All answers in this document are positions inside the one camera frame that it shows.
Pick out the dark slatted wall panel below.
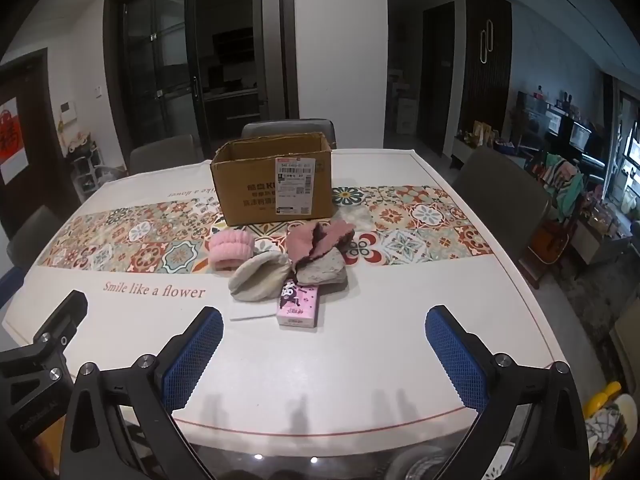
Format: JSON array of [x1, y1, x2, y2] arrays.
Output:
[[460, 0, 513, 151]]

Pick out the black piano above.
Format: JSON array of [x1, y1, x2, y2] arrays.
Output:
[[545, 110, 611, 178]]

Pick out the pink tissue packet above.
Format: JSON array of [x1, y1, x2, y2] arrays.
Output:
[[276, 280, 321, 330]]

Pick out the dark interior door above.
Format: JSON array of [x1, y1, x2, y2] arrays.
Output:
[[422, 2, 456, 156]]

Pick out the brown cardboard box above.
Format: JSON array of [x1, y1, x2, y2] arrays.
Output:
[[210, 131, 335, 227]]

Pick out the white floor appliance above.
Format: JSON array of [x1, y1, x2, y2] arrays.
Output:
[[397, 97, 418, 135]]

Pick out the cream white cloth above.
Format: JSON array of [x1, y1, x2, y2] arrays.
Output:
[[228, 251, 292, 303]]

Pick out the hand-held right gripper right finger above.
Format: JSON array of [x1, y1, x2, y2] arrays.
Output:
[[425, 304, 591, 480]]

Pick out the yellow toy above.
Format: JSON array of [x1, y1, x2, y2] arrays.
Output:
[[582, 381, 640, 480]]

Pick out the orange chair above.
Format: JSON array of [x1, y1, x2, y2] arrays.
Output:
[[520, 220, 571, 286]]

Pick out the brown wooden door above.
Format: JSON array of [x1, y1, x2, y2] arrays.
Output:
[[0, 47, 66, 241]]

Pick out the red and white door poster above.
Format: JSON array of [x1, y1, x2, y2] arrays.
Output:
[[0, 97, 21, 183]]

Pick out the colourful hanging clothes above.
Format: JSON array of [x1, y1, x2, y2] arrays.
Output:
[[530, 152, 586, 221]]

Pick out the dusty pink towel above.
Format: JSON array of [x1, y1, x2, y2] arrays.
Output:
[[286, 220, 357, 267]]

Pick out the grey cloth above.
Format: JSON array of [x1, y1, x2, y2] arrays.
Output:
[[295, 251, 349, 288]]

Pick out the grey dining chair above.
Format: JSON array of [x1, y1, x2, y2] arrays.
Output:
[[129, 134, 205, 176], [6, 205, 63, 268], [241, 119, 337, 151], [452, 146, 552, 261]]

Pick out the dark sliding glass door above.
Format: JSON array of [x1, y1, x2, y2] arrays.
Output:
[[103, 0, 301, 161]]

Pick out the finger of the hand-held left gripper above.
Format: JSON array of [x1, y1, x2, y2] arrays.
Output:
[[0, 289, 89, 397]]

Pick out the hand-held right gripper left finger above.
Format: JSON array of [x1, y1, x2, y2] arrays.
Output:
[[59, 306, 224, 480]]

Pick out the white sideboard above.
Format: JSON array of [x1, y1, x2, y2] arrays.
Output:
[[451, 135, 506, 168]]

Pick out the light pink knitted roll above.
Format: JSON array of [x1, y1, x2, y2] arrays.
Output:
[[208, 230, 256, 272]]

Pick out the white shoe rack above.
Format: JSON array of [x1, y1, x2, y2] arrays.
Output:
[[62, 132, 108, 201]]

